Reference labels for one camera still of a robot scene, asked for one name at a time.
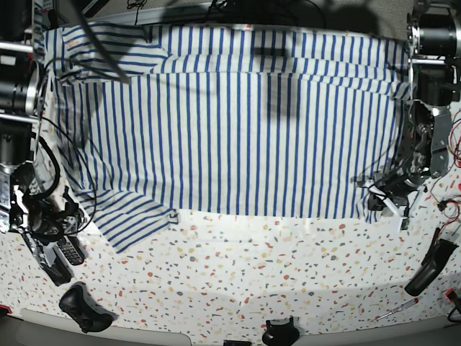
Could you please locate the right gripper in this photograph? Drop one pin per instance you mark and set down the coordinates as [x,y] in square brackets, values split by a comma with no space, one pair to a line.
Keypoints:
[40,220]

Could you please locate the small screwdriver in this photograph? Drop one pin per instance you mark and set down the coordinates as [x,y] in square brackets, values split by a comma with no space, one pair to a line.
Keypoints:
[398,309]

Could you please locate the black foil pouch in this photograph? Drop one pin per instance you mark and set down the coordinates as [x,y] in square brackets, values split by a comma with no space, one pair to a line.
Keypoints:
[48,260]

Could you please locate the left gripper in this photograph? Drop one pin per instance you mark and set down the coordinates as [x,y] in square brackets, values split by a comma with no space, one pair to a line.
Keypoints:
[394,195]

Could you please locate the black handle tool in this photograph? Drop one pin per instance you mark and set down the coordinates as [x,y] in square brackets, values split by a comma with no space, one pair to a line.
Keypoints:
[435,260]

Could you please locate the black tv remote control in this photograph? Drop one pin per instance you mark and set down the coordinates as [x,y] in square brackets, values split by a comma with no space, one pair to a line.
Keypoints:
[71,248]

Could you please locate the red object at edge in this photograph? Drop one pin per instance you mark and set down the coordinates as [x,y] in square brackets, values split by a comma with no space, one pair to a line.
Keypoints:
[4,310]

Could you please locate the blue white striped t-shirt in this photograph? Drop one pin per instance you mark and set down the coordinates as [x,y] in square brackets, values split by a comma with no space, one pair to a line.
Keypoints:
[240,121]

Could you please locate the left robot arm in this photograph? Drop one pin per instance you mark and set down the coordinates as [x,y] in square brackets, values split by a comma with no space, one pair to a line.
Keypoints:
[434,80]

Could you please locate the black game controller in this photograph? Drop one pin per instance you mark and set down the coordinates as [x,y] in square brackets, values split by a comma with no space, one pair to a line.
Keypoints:
[74,304]

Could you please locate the clear plastic screw box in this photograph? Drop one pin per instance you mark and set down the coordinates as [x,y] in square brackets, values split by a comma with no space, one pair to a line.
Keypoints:
[5,198]

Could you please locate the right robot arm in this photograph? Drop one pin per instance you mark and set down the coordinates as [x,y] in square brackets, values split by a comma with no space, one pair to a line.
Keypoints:
[35,198]

